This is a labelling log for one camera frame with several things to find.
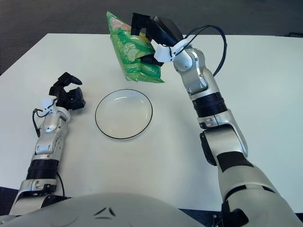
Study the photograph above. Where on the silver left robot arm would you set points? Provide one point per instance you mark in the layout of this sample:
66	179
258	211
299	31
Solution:
48	132

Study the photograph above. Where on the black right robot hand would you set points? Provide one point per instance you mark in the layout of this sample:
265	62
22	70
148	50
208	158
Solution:
165	30

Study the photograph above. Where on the grey robot torso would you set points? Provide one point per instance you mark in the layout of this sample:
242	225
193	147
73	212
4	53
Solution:
106	212

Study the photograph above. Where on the green potato chip bag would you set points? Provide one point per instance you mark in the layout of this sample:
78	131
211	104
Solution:
127	52

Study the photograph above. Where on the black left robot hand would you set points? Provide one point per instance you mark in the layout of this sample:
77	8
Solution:
72	99

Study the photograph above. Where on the white plate with black rim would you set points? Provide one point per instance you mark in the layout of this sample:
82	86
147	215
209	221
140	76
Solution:
124	116

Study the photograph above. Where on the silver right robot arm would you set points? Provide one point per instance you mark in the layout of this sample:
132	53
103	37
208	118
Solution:
227	142

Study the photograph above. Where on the black metal stand base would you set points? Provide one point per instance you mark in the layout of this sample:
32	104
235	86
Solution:
216	221

